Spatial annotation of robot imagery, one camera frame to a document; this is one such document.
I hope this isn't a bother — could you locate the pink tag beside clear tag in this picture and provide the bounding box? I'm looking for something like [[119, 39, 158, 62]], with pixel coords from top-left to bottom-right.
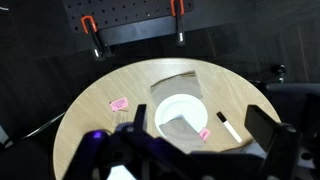
[[108, 96, 130, 113]]

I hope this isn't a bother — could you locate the pink tag beside large plate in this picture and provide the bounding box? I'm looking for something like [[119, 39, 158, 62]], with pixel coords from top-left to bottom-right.
[[198, 127, 212, 142]]

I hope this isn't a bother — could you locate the orange black bar clamp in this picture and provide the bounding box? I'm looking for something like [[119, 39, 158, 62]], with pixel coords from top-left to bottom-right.
[[170, 0, 187, 47], [80, 15, 113, 62]]

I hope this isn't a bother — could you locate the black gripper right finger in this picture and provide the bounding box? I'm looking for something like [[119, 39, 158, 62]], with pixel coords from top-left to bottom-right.
[[244, 104, 303, 180]]

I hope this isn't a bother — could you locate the white marker with black cap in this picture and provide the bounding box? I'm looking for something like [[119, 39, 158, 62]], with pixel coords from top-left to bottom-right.
[[216, 111, 244, 144]]

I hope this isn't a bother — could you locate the thin grey floor cable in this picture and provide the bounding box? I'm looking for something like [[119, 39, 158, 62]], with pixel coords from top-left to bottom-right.
[[19, 111, 66, 142]]

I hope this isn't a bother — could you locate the large white round plate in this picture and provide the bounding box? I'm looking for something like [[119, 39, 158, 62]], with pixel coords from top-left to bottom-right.
[[154, 93, 209, 141]]

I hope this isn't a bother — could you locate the black camera tripod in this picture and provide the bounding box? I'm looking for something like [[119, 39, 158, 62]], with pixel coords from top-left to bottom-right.
[[264, 63, 320, 101]]

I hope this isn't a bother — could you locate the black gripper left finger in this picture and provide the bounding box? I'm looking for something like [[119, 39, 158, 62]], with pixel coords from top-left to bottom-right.
[[132, 103, 148, 134]]

